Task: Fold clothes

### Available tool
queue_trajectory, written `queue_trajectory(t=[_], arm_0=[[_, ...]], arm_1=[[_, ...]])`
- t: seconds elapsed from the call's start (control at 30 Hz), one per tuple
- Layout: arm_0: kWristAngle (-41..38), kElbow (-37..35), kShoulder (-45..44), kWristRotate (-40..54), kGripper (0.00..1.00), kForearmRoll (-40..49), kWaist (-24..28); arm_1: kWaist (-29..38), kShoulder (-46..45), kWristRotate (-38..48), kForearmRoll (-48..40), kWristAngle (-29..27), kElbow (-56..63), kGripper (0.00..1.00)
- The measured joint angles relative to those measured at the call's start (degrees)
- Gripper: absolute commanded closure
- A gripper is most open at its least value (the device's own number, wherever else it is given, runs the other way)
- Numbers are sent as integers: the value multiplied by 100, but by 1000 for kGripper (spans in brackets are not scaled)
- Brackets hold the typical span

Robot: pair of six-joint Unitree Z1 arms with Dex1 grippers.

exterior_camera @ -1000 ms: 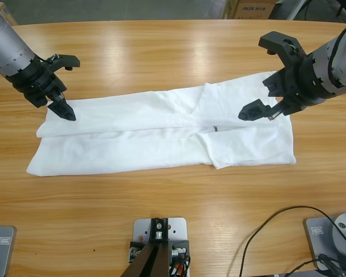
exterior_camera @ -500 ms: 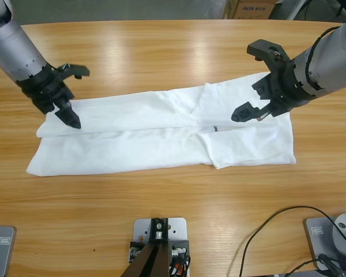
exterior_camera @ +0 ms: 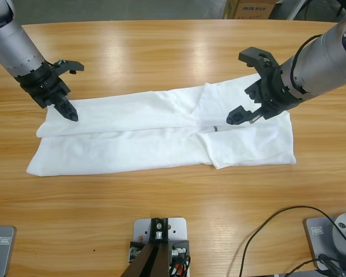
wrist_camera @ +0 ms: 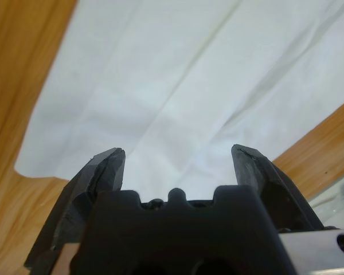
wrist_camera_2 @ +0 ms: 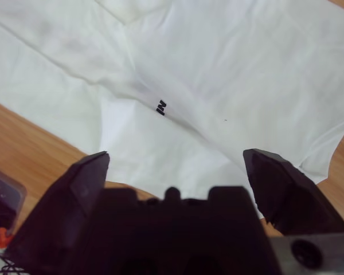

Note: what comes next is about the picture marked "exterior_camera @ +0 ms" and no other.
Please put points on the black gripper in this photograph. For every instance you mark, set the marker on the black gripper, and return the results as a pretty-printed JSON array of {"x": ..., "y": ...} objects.
[
  {"x": 274, "y": 92},
  {"x": 43, "y": 85}
]

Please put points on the white t-shirt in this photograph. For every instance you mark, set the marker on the white t-shirt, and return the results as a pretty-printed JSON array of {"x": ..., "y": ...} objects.
[{"x": 147, "y": 135}]

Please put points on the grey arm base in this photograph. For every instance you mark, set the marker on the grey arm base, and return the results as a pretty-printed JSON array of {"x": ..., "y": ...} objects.
[
  {"x": 3, "y": 254},
  {"x": 320, "y": 245}
]

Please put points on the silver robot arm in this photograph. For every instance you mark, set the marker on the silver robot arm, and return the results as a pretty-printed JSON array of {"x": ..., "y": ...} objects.
[
  {"x": 323, "y": 63},
  {"x": 11, "y": 40}
]

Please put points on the cardboard box blue print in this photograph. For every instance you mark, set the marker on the cardboard box blue print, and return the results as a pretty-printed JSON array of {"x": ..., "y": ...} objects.
[{"x": 248, "y": 13}]

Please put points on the white mounting block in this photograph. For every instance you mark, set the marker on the white mounting block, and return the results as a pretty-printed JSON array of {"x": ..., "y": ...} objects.
[{"x": 178, "y": 228}]

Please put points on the black slanted rod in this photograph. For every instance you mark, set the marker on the black slanted rod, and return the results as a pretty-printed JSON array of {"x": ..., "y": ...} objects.
[{"x": 343, "y": 3}]

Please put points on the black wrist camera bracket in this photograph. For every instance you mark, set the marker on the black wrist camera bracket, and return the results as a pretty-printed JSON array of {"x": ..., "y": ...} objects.
[
  {"x": 256, "y": 56},
  {"x": 72, "y": 65}
]

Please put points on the white metal frame leg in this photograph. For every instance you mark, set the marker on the white metal frame leg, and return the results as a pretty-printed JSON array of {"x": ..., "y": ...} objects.
[{"x": 295, "y": 10}]

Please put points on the black corner bracket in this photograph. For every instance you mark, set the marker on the black corner bracket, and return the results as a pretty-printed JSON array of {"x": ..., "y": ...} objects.
[
  {"x": 134, "y": 248},
  {"x": 180, "y": 245}
]

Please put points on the dark camera post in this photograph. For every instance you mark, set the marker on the dark camera post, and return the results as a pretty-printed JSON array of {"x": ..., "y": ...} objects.
[{"x": 150, "y": 259}]

